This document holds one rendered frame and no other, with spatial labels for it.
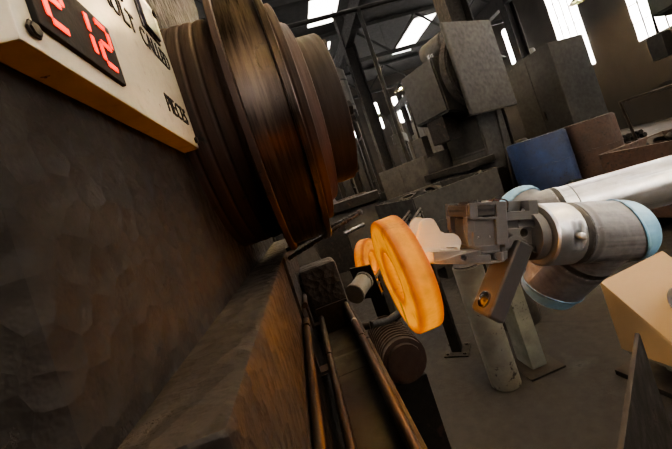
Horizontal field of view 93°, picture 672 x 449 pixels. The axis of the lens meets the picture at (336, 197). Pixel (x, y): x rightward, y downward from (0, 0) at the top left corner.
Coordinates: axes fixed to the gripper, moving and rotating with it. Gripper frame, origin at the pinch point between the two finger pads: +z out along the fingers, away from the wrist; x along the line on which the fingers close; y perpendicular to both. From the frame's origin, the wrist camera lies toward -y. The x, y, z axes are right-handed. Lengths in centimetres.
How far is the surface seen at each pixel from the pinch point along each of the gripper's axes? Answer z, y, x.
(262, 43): 17.2, 28.4, 3.0
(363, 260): -6, -9, -57
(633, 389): -13.8, -9.1, 18.6
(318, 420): 12.4, -13.5, 10.9
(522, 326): -76, -45, -83
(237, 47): 20.3, 27.9, 2.9
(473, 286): -53, -26, -78
